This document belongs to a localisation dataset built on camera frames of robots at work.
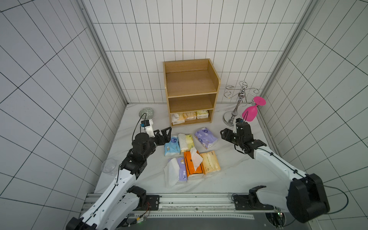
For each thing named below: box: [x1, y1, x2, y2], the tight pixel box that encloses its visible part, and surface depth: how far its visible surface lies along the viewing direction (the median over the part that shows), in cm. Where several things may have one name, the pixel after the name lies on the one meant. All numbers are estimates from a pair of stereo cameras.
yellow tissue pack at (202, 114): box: [196, 110, 209, 120], surface depth 106 cm
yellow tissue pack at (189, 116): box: [184, 111, 197, 121], surface depth 106 cm
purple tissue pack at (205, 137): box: [194, 126, 219, 150], surface depth 95 cm
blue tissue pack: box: [163, 135, 181, 156], surface depth 89 cm
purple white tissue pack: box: [163, 157, 188, 188], surface depth 79 cm
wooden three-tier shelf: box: [162, 58, 221, 127], surface depth 95 cm
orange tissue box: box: [184, 147, 204, 177], surface depth 82 cm
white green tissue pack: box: [177, 133, 195, 152], surface depth 93 cm
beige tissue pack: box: [199, 150, 221, 175], surface depth 83 cm
